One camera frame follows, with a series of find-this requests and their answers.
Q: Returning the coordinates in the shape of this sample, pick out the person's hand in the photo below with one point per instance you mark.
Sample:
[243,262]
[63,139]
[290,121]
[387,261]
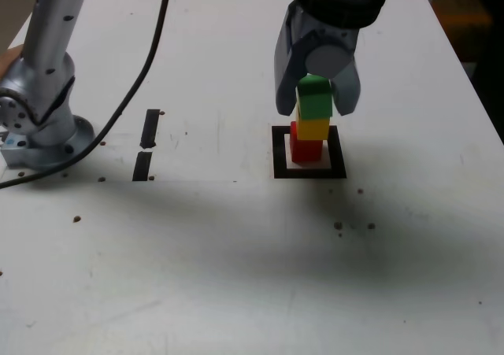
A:
[10,60]

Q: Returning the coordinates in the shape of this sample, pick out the red cube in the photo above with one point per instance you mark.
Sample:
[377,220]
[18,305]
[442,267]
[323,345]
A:
[307,150]

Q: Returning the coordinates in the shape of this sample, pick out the black tape strip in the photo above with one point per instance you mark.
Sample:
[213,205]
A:
[149,128]

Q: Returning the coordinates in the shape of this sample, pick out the green cube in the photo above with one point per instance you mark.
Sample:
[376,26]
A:
[314,99]

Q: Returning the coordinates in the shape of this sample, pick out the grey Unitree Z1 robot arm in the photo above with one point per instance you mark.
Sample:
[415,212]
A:
[43,75]

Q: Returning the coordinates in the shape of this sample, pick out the black tape square outline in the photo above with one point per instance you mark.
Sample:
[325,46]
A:
[307,173]

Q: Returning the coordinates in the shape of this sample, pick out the brown cardboard box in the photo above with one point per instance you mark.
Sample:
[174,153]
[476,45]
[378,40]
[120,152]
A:
[464,4]

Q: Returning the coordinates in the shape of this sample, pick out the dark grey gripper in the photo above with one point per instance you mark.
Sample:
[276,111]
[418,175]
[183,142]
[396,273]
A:
[330,34]

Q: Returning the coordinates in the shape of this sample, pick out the yellow cube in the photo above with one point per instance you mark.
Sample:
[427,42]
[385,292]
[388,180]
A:
[313,128]

